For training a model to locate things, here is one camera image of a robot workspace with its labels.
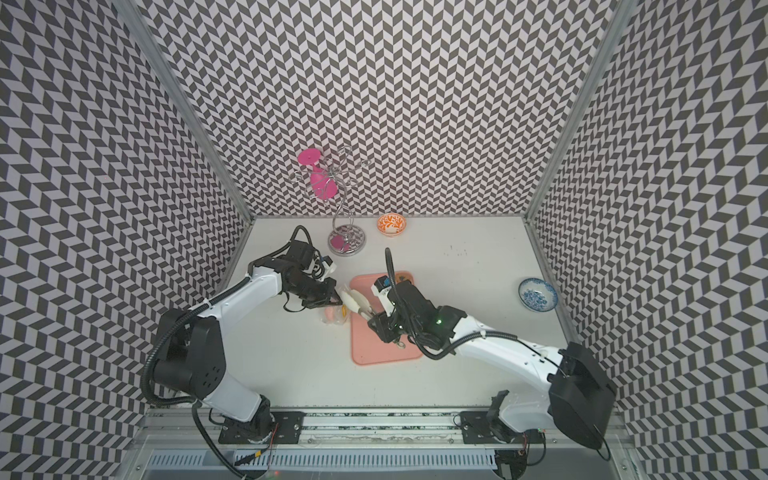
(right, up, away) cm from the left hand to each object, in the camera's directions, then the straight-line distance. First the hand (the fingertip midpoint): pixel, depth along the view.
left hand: (341, 304), depth 85 cm
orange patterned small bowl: (+14, +25, +30) cm, 41 cm away
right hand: (+11, -4, -8) cm, 14 cm away
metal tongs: (+6, +1, -6) cm, 8 cm away
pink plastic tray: (+8, -11, -4) cm, 15 cm away
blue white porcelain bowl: (+61, +1, +10) cm, 62 cm away
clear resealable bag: (-1, -3, -2) cm, 4 cm away
